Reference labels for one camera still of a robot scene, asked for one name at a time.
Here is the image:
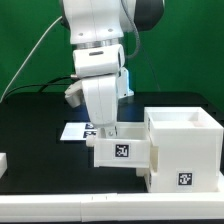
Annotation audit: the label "white drawer with knob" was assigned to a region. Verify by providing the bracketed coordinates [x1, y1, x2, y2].
[86, 122, 151, 168]

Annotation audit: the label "black cables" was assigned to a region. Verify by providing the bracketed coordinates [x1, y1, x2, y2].
[3, 75, 79, 98]

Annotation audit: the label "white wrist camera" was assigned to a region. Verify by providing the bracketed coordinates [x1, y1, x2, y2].
[65, 80, 84, 108]

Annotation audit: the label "white marker sheet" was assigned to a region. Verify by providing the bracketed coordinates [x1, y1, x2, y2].
[60, 122, 97, 141]

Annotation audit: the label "white front border rail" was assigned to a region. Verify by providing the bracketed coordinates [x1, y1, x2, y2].
[0, 192, 224, 222]

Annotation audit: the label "white block at left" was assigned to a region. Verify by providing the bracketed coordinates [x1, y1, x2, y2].
[0, 153, 7, 178]

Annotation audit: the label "white drawer cabinet box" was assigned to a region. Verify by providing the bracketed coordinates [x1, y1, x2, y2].
[144, 107, 224, 193]

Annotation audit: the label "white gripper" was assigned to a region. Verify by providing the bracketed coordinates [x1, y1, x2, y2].
[82, 75, 118, 138]

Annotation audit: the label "white cable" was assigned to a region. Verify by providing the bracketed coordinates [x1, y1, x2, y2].
[0, 14, 64, 103]

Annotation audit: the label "white drawer without knob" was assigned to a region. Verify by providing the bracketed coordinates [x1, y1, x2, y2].
[136, 168, 157, 182]

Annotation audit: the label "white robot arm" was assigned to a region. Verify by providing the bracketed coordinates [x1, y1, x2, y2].
[60, 0, 165, 138]

